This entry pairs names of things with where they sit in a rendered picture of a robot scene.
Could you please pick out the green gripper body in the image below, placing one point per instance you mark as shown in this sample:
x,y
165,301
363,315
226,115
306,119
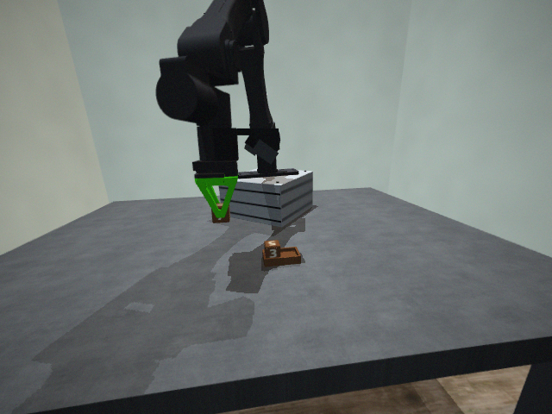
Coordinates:
x,y
207,156

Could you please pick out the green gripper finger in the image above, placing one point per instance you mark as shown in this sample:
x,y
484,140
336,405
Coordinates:
x,y
213,194
230,182

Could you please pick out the orange rectangular tray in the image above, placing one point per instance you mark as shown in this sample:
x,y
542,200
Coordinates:
x,y
288,256

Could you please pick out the brown number cube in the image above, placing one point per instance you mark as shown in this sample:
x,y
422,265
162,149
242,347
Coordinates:
x,y
272,249
221,220

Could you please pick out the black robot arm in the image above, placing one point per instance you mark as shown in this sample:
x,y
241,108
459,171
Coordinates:
x,y
185,88

